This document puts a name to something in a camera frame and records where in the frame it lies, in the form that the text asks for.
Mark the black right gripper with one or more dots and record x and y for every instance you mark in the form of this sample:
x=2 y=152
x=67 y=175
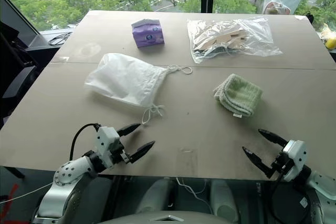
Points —
x=281 y=165

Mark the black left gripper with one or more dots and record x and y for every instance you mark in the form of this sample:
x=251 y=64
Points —
x=121 y=153

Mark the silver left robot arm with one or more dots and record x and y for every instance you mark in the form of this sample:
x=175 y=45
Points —
x=67 y=182

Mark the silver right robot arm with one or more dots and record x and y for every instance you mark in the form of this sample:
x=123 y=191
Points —
x=319 y=195

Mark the green folded towel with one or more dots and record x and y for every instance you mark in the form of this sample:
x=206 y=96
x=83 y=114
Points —
x=237 y=94

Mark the clear plastic zip bag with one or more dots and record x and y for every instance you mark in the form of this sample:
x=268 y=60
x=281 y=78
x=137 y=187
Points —
x=228 y=39

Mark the clear bag with blue seal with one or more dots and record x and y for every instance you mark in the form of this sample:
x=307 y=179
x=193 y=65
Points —
x=281 y=2

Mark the silver robot legs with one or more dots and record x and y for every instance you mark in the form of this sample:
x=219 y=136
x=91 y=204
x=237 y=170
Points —
x=183 y=203

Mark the purple tissue pack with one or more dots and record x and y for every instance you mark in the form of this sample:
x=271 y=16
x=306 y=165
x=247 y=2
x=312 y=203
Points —
x=148 y=33

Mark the yellow object on sill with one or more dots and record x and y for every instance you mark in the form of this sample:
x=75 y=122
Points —
x=329 y=37

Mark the black chair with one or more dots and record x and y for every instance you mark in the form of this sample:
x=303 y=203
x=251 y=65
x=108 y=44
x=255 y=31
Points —
x=14 y=77

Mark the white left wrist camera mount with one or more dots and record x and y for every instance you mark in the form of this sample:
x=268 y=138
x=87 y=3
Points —
x=106 y=144

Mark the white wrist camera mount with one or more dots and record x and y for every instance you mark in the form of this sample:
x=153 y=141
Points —
x=295 y=159
x=106 y=144

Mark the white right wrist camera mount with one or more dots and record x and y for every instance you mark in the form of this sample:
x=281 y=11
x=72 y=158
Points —
x=295 y=159

